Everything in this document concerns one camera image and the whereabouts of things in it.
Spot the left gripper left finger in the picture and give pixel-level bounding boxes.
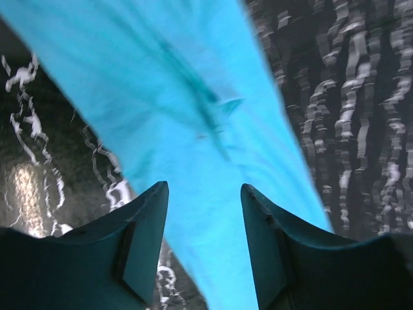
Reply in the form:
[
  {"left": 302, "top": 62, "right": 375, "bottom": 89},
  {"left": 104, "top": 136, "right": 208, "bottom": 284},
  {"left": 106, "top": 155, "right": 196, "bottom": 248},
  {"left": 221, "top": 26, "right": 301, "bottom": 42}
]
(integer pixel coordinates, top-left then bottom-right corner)
[{"left": 1, "top": 181, "right": 169, "bottom": 310}]

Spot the cyan t shirt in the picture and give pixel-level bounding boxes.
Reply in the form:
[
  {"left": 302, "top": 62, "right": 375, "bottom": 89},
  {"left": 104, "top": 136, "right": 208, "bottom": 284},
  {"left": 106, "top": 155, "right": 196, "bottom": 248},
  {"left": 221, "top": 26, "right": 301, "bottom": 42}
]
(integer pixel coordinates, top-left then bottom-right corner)
[{"left": 1, "top": 1, "right": 332, "bottom": 309}]

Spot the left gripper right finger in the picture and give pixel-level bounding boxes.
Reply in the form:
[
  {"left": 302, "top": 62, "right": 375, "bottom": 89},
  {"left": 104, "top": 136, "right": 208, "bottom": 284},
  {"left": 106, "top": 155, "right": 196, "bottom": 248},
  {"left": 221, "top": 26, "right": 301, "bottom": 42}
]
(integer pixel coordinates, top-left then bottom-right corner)
[{"left": 241, "top": 184, "right": 412, "bottom": 310}]

